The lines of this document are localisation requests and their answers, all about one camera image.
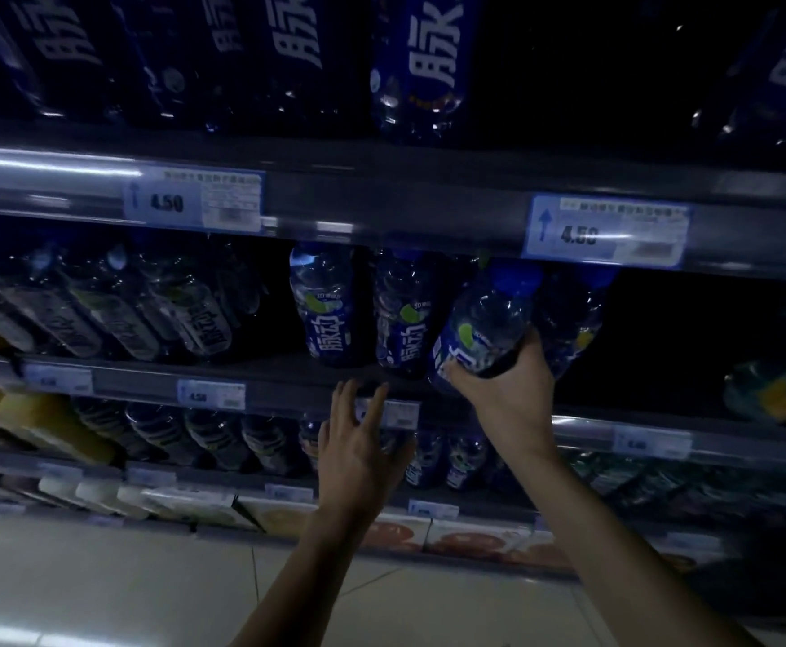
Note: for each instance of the person's right hand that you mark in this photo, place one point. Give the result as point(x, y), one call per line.
point(517, 411)

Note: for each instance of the person's left hand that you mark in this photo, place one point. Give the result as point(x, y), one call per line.
point(359, 464)

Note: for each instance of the row of dark green bottles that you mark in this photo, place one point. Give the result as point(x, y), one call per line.
point(635, 478)

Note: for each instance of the row of small blue bottles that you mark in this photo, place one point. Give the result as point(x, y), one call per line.
point(164, 427)

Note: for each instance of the row of clear white-label bottles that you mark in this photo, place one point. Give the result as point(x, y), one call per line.
point(191, 316)

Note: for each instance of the dark grey store shelf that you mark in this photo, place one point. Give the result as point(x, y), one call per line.
point(400, 195)

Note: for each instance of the row of dark blue bottles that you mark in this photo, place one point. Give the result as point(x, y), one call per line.
point(427, 60)

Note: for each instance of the person's left forearm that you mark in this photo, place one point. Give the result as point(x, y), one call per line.
point(299, 586)

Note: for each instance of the person's right forearm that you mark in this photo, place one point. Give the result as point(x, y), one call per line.
point(622, 559)

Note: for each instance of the row of white fruit-print cartons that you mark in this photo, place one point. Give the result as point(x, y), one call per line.
point(474, 542)

